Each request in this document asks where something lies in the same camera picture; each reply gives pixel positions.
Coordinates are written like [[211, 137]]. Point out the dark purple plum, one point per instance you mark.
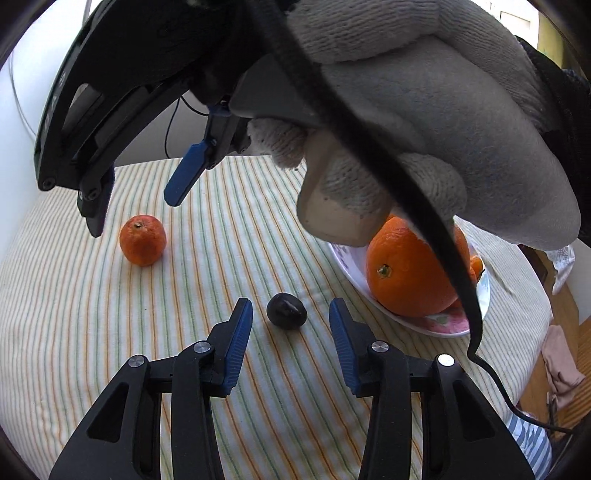
[[286, 311]]

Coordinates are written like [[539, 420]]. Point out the large orange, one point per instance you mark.
[[406, 277]]

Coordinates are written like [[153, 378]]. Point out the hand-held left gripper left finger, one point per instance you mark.
[[238, 346]]

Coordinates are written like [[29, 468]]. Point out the small orange kumquat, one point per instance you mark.
[[477, 268]]

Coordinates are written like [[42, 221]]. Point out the striped tablecloth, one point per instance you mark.
[[184, 286]]

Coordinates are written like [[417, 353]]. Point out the blue striped clothing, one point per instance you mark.
[[531, 443]]

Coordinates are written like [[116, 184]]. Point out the white floral plate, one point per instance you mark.
[[443, 324]]

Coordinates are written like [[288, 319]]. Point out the person's right hand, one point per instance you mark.
[[415, 115]]

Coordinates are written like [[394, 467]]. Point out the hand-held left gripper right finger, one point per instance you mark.
[[341, 346]]

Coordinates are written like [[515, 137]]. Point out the pink cloth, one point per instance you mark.
[[561, 364]]

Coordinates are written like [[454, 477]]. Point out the reddish tangerine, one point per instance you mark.
[[143, 242]]

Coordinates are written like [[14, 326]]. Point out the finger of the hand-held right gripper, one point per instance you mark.
[[94, 207], [184, 170]]

